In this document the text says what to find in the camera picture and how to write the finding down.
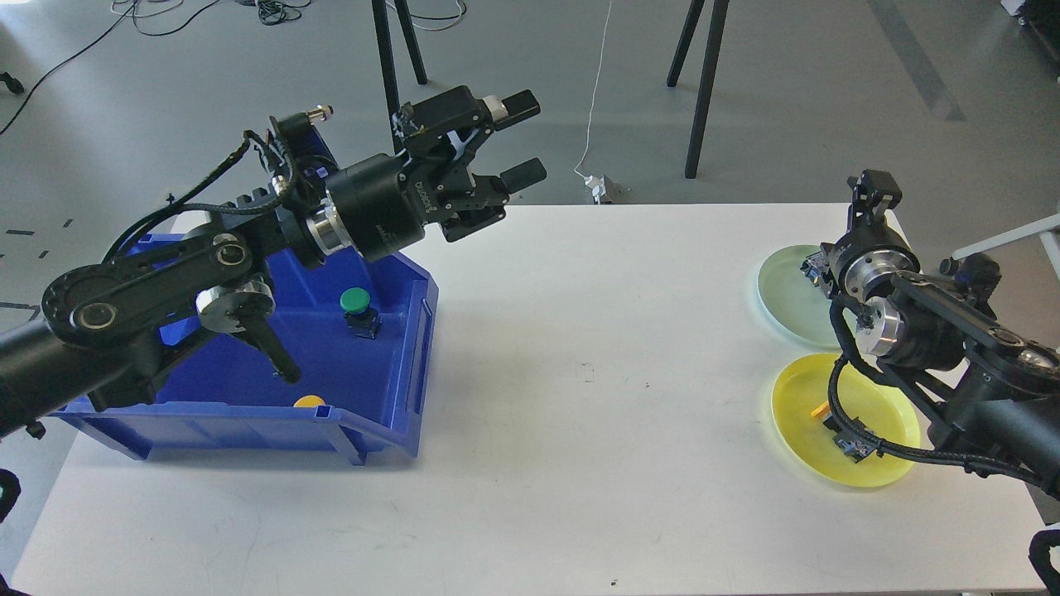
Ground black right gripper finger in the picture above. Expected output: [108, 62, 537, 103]
[846, 170, 903, 234]

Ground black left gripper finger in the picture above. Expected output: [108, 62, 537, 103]
[439, 158, 547, 243]
[393, 84, 541, 166]

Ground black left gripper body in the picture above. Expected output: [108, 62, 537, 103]
[308, 151, 465, 262]

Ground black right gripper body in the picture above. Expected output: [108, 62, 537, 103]
[818, 223, 923, 303]

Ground green button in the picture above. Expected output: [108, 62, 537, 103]
[800, 252, 834, 293]
[340, 286, 381, 340]

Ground yellow button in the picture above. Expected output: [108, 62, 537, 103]
[811, 402, 882, 464]

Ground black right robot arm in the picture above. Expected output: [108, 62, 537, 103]
[802, 170, 1059, 498]

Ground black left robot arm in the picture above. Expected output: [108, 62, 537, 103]
[2, 86, 547, 464]

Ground light green plate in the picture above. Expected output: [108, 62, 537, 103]
[756, 244, 840, 352]

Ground yellow plate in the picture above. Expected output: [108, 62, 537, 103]
[771, 353, 923, 489]

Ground yellow button front edge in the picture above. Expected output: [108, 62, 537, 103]
[292, 395, 328, 408]

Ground blue plastic bin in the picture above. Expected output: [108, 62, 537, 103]
[55, 248, 438, 464]

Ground black left stand legs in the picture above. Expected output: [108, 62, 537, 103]
[371, 0, 429, 124]

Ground black stand legs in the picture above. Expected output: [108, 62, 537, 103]
[371, 0, 429, 124]
[666, 1, 730, 180]

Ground white wheeled chair base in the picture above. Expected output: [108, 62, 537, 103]
[938, 214, 1059, 276]

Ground black right stand legs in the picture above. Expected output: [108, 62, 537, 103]
[666, 1, 730, 180]

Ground white cable with plug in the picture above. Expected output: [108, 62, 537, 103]
[572, 0, 632, 204]

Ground black floor cables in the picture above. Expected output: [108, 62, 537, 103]
[0, 0, 469, 137]

